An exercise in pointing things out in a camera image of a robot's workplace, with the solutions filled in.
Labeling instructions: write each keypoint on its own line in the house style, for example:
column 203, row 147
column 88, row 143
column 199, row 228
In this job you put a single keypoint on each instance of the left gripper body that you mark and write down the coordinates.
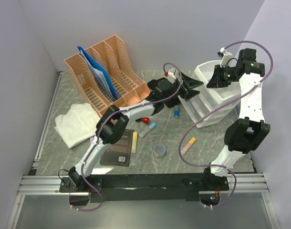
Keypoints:
column 182, row 91

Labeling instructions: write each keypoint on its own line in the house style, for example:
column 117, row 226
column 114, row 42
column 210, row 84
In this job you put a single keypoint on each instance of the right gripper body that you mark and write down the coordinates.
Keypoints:
column 230, row 76

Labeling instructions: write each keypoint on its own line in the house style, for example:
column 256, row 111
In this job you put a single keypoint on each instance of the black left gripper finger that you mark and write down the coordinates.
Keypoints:
column 190, row 94
column 190, row 83

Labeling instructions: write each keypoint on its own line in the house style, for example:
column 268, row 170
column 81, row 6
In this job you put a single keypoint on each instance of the white plastic drawer unit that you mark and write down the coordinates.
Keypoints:
column 209, row 98

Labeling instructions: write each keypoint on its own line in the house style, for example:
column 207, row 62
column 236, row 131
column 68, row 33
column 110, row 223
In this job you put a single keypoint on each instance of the round clear pin box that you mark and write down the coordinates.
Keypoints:
column 159, row 150

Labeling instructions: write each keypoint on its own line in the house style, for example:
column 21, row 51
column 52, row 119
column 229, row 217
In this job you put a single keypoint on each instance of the blue document folder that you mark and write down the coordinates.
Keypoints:
column 100, row 74

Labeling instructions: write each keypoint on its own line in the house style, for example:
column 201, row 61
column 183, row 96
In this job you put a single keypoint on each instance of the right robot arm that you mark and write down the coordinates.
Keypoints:
column 248, row 132

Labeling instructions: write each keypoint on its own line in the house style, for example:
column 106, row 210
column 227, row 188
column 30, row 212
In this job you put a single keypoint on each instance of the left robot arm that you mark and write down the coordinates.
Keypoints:
column 113, row 123

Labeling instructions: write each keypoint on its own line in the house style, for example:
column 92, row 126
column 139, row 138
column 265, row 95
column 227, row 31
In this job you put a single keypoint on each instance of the blue and grey stamp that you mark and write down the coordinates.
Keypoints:
column 176, row 111

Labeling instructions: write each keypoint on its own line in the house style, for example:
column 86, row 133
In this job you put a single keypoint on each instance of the red and black stamp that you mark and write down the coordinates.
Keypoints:
column 144, row 120

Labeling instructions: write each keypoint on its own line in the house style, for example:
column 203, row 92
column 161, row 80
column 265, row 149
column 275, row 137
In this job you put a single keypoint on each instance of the blue cap highlighter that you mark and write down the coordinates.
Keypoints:
column 147, row 130

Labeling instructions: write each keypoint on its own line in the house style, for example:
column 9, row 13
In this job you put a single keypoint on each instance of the orange cap pink highlighter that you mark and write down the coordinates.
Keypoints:
column 188, row 145

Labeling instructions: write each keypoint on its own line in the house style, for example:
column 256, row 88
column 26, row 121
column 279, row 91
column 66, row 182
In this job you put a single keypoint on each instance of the peach plastic file organizer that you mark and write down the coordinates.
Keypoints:
column 112, row 55

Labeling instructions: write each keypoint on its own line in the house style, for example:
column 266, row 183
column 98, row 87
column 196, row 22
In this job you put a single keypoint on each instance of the yellow highlighter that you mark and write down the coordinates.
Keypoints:
column 134, row 142

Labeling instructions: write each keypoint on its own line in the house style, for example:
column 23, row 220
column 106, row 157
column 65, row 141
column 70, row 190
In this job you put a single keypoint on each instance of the black book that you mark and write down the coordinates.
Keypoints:
column 119, row 153

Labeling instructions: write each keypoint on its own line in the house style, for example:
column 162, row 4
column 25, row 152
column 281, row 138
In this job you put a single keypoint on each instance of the white cloth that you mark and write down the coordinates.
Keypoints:
column 78, row 125

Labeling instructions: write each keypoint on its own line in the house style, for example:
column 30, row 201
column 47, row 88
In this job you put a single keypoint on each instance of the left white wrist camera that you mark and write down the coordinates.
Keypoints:
column 171, row 75

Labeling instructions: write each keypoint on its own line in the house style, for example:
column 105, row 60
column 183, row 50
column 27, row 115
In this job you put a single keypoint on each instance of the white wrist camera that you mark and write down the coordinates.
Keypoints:
column 171, row 75
column 225, row 57

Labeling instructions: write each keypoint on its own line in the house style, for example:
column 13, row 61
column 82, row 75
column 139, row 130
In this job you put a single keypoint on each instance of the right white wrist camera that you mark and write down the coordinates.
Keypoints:
column 225, row 57

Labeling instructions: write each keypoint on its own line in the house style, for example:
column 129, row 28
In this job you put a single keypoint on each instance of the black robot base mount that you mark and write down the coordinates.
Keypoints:
column 145, row 187

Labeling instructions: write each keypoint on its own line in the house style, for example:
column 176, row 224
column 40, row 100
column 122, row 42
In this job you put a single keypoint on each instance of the aluminium rail frame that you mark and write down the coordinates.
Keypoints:
column 40, row 204

